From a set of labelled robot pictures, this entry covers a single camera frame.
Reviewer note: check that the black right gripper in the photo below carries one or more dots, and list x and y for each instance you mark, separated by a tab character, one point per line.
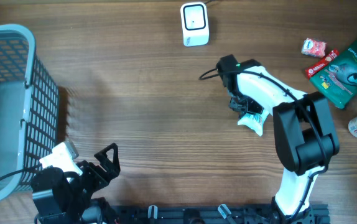
255	107

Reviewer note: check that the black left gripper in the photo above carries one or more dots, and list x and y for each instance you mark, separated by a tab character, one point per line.
112	168

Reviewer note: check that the light green wipes packet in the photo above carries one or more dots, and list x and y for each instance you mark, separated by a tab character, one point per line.
254	121

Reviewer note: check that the red Nescafe sachet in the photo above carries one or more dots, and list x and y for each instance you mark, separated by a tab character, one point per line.
312	70

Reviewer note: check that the red white small packet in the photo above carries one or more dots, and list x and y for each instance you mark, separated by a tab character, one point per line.
313	47

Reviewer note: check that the green 3M gloves packet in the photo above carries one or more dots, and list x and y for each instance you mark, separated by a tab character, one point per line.
338	80

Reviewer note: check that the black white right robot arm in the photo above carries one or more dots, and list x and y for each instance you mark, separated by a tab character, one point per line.
304	133

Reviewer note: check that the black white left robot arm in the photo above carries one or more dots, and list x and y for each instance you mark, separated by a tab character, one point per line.
63	189

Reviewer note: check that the white barcode scanner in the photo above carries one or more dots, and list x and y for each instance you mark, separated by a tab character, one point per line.
195	26

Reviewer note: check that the grey plastic shopping basket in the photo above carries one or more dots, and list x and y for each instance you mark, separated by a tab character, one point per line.
29	101

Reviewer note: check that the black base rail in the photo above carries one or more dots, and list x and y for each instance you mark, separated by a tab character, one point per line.
246	214

